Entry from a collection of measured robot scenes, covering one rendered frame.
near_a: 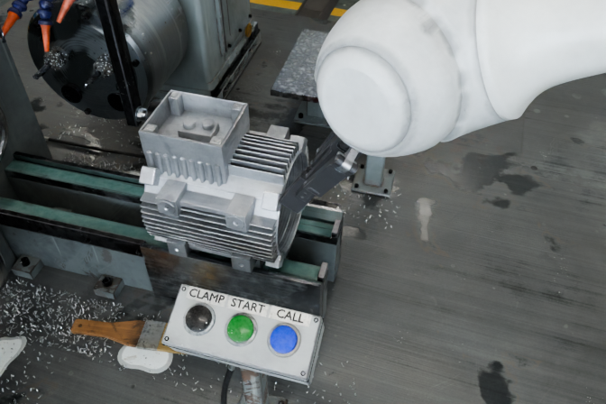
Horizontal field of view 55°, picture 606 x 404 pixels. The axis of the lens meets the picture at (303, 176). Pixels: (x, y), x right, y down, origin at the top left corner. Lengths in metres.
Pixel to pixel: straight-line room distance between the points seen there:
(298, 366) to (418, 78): 0.40
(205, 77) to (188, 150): 0.57
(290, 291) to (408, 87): 0.59
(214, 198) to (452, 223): 0.52
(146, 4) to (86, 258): 0.47
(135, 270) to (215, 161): 0.31
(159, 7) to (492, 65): 0.87
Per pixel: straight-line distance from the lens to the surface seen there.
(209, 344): 0.68
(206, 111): 0.86
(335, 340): 0.97
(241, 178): 0.80
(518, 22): 0.38
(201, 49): 1.30
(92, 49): 1.13
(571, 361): 1.04
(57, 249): 1.08
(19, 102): 1.19
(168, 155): 0.81
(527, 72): 0.38
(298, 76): 1.29
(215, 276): 0.92
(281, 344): 0.65
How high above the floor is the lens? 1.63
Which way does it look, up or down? 43 degrees down
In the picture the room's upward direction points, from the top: straight up
